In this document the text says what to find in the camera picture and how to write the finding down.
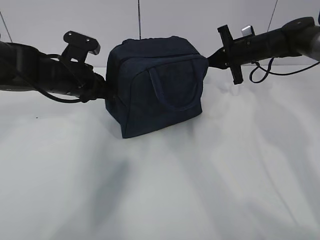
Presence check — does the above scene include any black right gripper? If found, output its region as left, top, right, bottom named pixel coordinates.
left=207, top=25, right=244, bottom=85

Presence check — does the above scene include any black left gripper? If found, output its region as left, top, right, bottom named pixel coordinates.
left=79, top=63, right=108, bottom=103

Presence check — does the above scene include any navy blue lunch bag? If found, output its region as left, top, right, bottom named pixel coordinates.
left=105, top=36, right=209, bottom=139

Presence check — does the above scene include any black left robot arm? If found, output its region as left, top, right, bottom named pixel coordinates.
left=0, top=42, right=108, bottom=104

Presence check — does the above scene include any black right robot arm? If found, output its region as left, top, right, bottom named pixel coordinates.
left=207, top=16, right=320, bottom=85

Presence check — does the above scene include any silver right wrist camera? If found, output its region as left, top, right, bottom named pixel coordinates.
left=241, top=25, right=255, bottom=37

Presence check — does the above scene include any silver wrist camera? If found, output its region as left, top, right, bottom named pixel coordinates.
left=61, top=30, right=101, bottom=63
left=241, top=25, right=255, bottom=37

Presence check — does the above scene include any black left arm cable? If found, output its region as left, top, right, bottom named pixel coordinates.
left=32, top=53, right=88, bottom=104

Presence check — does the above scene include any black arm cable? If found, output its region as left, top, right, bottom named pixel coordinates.
left=249, top=56, right=320, bottom=83
left=32, top=53, right=88, bottom=104

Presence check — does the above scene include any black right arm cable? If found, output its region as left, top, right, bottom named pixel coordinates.
left=249, top=56, right=320, bottom=83

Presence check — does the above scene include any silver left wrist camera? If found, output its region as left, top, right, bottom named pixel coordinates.
left=61, top=30, right=101, bottom=63

